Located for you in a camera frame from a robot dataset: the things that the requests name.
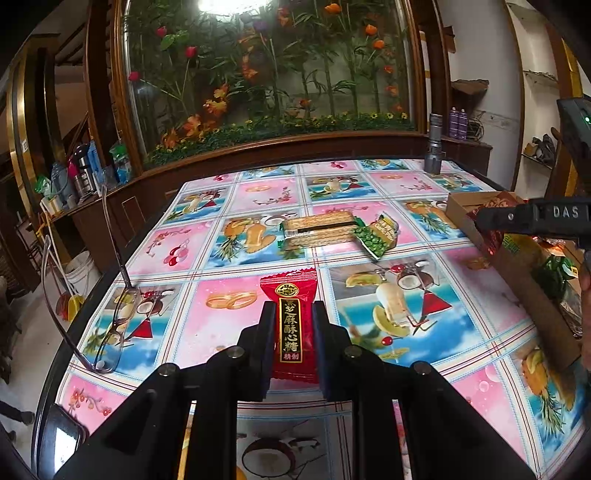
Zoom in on red sesame candy packet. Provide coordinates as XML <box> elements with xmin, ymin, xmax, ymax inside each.
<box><xmin>259</xmin><ymin>268</ymin><xmax>318</xmax><ymax>384</ymax></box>

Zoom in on person's right hand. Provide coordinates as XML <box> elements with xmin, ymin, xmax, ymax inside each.
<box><xmin>579</xmin><ymin>264</ymin><xmax>591</xmax><ymax>371</ymax></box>

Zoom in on large green cracker packet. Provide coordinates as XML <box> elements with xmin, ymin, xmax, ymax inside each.
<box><xmin>503</xmin><ymin>233</ymin><xmax>547</xmax><ymax>271</ymax></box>

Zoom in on dark red foil snack packet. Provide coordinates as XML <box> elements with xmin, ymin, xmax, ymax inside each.
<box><xmin>468</xmin><ymin>192</ymin><xmax>518</xmax><ymax>255</ymax></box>

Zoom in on black smartphone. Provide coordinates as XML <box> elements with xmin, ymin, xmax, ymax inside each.
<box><xmin>37</xmin><ymin>404</ymin><xmax>89</xmax><ymax>479</ymax></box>

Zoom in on brown cardboard box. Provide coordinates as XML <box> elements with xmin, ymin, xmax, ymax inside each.
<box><xmin>446</xmin><ymin>191</ymin><xmax>580</xmax><ymax>371</ymax></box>

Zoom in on grey metal flashlight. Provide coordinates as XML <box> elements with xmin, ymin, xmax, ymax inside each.
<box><xmin>424</xmin><ymin>113</ymin><xmax>443</xmax><ymax>175</ymax></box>

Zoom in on purple-framed eyeglasses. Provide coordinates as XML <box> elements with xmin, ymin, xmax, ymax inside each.
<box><xmin>40</xmin><ymin>184</ymin><xmax>143</xmax><ymax>375</ymax></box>

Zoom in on purple spray bottles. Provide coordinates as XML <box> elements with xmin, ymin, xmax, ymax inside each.
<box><xmin>449</xmin><ymin>107</ymin><xmax>468</xmax><ymax>140</ymax></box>

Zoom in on floral fruit-print tablecloth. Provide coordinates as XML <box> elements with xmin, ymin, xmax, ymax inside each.
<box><xmin>49</xmin><ymin>159</ymin><xmax>590</xmax><ymax>479</ymax></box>

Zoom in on green pea snack packet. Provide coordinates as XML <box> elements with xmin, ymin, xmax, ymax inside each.
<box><xmin>353</xmin><ymin>213</ymin><xmax>400</xmax><ymax>261</ymax></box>

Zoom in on wafer biscuit packet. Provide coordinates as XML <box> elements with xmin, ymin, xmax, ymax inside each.
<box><xmin>277</xmin><ymin>211</ymin><xmax>358</xmax><ymax>251</ymax></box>

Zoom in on artificial flower display case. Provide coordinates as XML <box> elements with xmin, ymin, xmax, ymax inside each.
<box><xmin>113</xmin><ymin>1</ymin><xmax>416</xmax><ymax>170</ymax></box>

